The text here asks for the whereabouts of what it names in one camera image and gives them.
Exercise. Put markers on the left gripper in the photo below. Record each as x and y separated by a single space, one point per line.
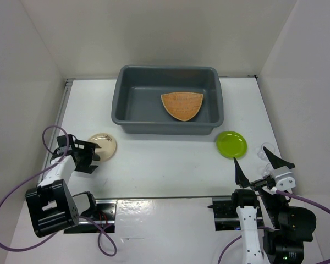
89 149

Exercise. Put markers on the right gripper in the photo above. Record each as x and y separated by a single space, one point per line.
241 177

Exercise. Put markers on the cream ceramic plate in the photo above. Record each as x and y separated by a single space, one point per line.
107 146

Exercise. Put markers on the orange woven triangular basket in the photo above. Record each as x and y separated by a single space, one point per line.
182 106

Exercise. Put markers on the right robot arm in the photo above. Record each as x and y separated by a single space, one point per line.
272 231

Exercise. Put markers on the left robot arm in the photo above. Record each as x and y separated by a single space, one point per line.
51 205

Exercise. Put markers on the grey plastic bin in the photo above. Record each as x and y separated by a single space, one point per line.
137 106

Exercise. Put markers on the clear plastic cup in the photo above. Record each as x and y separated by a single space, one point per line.
262 155

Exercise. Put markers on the green plastic plate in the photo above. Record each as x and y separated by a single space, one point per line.
231 144

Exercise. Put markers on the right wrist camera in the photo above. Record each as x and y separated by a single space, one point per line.
284 178

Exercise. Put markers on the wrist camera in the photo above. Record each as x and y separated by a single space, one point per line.
284 178
65 144

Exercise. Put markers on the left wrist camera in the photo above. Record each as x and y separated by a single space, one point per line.
65 144

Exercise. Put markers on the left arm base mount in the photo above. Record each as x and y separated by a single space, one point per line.
104 216

